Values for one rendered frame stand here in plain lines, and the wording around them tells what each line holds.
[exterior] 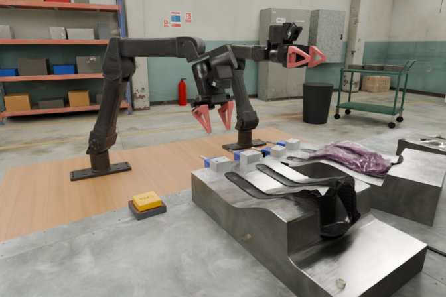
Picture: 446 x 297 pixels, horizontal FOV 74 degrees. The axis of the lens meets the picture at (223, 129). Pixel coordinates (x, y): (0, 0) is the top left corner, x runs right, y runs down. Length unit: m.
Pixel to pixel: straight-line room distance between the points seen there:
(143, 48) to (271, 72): 5.79
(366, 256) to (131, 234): 0.51
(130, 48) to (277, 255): 0.68
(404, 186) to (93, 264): 0.75
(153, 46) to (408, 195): 0.79
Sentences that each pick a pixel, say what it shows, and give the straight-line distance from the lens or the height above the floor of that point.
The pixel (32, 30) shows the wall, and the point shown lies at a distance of 6.19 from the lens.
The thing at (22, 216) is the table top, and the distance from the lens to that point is 0.97.
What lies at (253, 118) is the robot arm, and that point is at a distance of 1.26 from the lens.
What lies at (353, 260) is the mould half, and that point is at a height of 0.86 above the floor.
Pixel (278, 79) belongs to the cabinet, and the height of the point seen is 0.48.
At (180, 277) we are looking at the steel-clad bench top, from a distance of 0.65.
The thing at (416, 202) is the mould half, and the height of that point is 0.85.
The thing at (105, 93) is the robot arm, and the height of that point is 1.09.
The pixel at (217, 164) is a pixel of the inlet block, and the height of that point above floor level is 0.92.
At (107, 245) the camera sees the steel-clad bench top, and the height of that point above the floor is 0.80.
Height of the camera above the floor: 1.24
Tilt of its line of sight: 16 degrees down
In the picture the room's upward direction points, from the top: straight up
